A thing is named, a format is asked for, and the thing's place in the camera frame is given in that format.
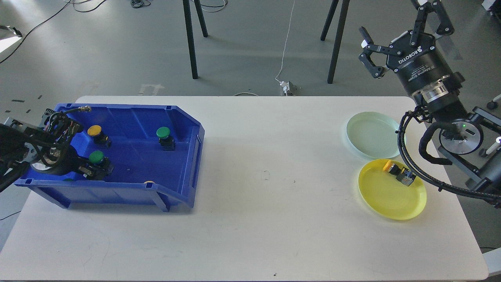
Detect black stand legs left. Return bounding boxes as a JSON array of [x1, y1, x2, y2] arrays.
[[182, 0, 208, 79]]

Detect white power plug block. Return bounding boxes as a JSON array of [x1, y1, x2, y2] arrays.
[[279, 81, 297, 96]]

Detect white cable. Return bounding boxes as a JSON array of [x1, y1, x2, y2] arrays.
[[233, 0, 296, 97]]

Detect black floor cable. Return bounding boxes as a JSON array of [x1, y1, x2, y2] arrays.
[[0, 0, 108, 65]]

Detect yellow plate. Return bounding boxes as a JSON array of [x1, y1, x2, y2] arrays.
[[357, 159, 427, 220]]

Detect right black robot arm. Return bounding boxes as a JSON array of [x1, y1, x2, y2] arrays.
[[359, 0, 501, 208]]

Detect black stand legs right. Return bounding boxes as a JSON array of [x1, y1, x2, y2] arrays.
[[320, 0, 350, 84]]

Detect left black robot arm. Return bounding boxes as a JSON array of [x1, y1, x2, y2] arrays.
[[0, 105, 114, 191]]

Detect black stand legs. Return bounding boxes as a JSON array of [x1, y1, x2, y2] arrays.
[[320, 0, 350, 84], [182, 0, 208, 79]]

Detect pale green plate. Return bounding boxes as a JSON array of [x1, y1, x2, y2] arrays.
[[345, 111, 400, 159]]

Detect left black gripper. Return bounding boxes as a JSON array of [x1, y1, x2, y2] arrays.
[[31, 149, 112, 181]]

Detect blue plastic bin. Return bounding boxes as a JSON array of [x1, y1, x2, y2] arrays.
[[14, 104, 205, 212]]

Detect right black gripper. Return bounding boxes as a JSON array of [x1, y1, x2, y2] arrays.
[[358, 0, 455, 96]]

